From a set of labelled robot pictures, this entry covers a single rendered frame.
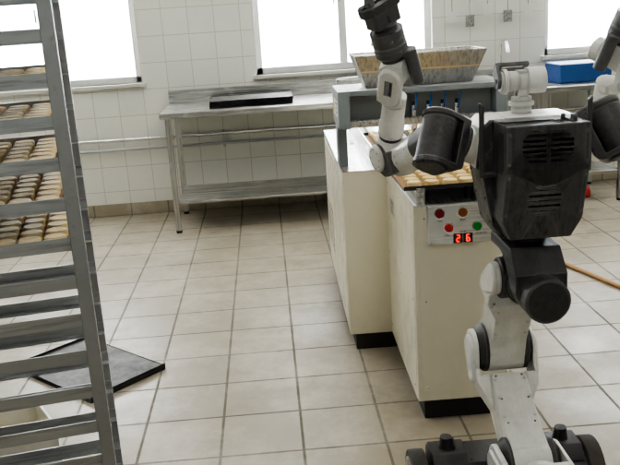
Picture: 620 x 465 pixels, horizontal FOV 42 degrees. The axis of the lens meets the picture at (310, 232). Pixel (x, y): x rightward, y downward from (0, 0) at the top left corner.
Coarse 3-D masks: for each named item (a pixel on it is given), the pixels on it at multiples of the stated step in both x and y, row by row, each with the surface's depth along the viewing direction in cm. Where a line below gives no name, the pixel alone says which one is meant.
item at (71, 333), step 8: (64, 328) 227; (72, 328) 228; (80, 328) 228; (16, 336) 224; (24, 336) 225; (32, 336) 225; (40, 336) 226; (48, 336) 226; (56, 336) 227; (64, 336) 228; (72, 336) 228; (80, 336) 227; (0, 344) 224; (8, 344) 224; (16, 344) 224; (24, 344) 224; (32, 344) 223; (40, 344) 224
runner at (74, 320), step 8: (32, 320) 182; (40, 320) 183; (48, 320) 183; (56, 320) 184; (64, 320) 184; (72, 320) 185; (80, 320) 185; (96, 320) 187; (0, 328) 181; (8, 328) 181; (16, 328) 182; (24, 328) 182; (32, 328) 183; (40, 328) 183; (48, 328) 184; (56, 328) 184; (0, 336) 181; (8, 336) 182
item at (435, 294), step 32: (448, 192) 299; (416, 224) 285; (416, 256) 288; (448, 256) 288; (480, 256) 289; (416, 288) 291; (448, 288) 292; (480, 288) 292; (416, 320) 294; (448, 320) 295; (480, 320) 295; (416, 352) 299; (448, 352) 298; (416, 384) 303; (448, 384) 301
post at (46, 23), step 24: (48, 0) 164; (48, 24) 165; (48, 48) 167; (48, 72) 168; (72, 168) 174; (72, 192) 175; (72, 216) 176; (72, 240) 177; (96, 336) 184; (96, 360) 185; (96, 384) 187; (96, 408) 188
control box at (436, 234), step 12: (444, 204) 282; (456, 204) 281; (468, 204) 281; (432, 216) 281; (444, 216) 281; (456, 216) 281; (468, 216) 282; (480, 216) 282; (432, 228) 282; (444, 228) 282; (456, 228) 283; (468, 228) 283; (432, 240) 283; (444, 240) 284; (480, 240) 284
